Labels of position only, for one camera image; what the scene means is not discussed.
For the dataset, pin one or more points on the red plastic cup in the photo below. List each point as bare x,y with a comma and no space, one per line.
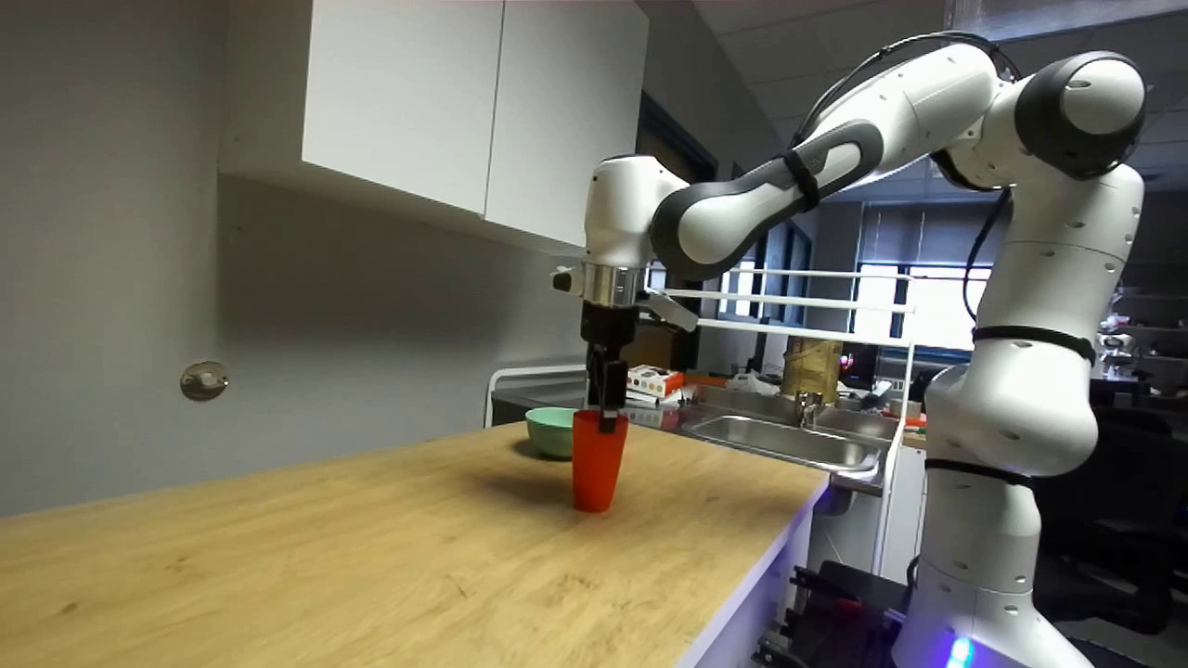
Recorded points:
600,466

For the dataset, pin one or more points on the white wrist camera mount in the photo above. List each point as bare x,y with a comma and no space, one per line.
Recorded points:
670,313

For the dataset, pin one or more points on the round grey wall knob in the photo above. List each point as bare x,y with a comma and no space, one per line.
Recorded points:
201,380

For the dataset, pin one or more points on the green bowl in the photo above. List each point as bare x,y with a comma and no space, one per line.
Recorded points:
545,431

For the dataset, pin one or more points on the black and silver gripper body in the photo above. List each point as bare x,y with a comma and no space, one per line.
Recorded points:
610,301

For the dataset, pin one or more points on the red and white box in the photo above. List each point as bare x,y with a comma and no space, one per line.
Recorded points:
651,389

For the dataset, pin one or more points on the white wall cabinet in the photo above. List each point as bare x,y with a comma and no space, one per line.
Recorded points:
470,114

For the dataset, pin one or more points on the black equipment under counter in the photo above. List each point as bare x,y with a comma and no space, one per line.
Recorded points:
833,615

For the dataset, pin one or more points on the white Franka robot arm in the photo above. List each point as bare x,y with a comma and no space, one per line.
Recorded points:
1013,374

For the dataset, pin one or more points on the black office chair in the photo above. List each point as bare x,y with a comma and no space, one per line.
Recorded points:
1120,523

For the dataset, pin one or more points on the stainless steel sink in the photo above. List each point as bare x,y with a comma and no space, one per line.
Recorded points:
783,443

